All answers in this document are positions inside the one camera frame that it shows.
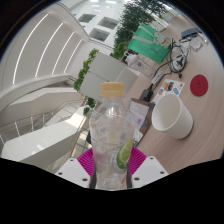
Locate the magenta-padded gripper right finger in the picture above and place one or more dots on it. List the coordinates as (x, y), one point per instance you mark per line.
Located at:
(150, 170)

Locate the green bag with cat print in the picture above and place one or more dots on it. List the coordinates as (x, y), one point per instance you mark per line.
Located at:
(150, 43)

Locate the white flat packet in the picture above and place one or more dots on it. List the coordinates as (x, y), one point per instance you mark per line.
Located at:
(197, 45)

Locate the clear plastic jar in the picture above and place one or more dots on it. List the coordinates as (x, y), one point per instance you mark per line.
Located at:
(142, 63)

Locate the potted green plant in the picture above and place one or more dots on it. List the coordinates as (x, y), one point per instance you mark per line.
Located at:
(89, 106)

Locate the white cup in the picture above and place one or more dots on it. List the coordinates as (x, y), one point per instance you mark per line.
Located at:
(173, 116)

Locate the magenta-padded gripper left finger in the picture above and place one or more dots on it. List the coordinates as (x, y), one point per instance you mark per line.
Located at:
(71, 172)

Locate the white planter cabinet with plants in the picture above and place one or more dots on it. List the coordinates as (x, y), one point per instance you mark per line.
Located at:
(106, 75)

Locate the green hedge plants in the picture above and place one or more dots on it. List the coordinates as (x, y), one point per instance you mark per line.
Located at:
(133, 23)

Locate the clear bottle with yellow cap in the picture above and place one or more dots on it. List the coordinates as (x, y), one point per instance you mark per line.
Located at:
(111, 133)

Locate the white printed booklet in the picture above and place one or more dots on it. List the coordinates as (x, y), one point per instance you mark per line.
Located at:
(141, 116)

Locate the ceiling light strips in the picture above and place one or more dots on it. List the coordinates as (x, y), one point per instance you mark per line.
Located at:
(46, 46)

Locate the colourful sticker sheet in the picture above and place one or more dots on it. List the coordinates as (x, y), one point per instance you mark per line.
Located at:
(169, 88)

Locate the black power adapter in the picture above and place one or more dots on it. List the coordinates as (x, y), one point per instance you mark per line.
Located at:
(146, 95)

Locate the flat round red coaster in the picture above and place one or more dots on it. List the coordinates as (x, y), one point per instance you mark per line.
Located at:
(199, 85)

